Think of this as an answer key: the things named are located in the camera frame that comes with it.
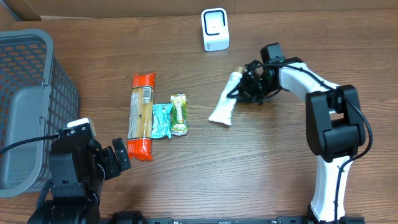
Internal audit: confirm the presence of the white Pantene tube gold cap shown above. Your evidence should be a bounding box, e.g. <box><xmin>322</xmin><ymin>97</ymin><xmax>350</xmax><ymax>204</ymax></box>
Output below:
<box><xmin>208</xmin><ymin>67</ymin><xmax>244</xmax><ymax>126</ymax></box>

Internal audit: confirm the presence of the spaghetti pack with red ends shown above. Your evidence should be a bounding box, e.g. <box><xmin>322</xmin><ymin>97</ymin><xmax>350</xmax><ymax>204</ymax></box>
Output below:
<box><xmin>127</xmin><ymin>72</ymin><xmax>156</xmax><ymax>161</ymax></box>

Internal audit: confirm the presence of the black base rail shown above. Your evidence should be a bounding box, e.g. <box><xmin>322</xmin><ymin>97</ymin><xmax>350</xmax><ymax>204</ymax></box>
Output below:
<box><xmin>105</xmin><ymin>216</ymin><xmax>366</xmax><ymax>224</ymax></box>

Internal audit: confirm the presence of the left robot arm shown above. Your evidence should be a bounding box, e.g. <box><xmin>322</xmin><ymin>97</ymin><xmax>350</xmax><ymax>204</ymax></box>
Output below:
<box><xmin>28</xmin><ymin>137</ymin><xmax>131</xmax><ymax>224</ymax></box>

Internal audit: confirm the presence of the white barcode scanner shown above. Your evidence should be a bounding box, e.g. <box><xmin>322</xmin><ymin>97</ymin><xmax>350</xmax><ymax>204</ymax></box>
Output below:
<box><xmin>201</xmin><ymin>7</ymin><xmax>229</xmax><ymax>52</ymax></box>

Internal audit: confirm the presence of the green yellow snack bar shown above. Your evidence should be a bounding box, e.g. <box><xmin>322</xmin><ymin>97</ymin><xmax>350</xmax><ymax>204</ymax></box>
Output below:
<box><xmin>170</xmin><ymin>94</ymin><xmax>188</xmax><ymax>136</ymax></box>

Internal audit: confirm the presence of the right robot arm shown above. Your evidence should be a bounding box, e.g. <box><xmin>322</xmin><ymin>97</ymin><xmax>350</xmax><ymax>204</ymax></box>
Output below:
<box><xmin>227</xmin><ymin>43</ymin><xmax>371</xmax><ymax>223</ymax></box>

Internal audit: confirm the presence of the teal snack packet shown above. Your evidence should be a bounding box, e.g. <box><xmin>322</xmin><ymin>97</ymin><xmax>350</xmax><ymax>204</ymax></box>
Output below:
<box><xmin>152</xmin><ymin>103</ymin><xmax>172</xmax><ymax>139</ymax></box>

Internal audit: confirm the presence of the grey plastic basket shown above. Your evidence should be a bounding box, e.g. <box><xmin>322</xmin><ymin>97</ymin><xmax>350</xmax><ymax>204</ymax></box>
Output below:
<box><xmin>1</xmin><ymin>29</ymin><xmax>80</xmax><ymax>198</ymax></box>

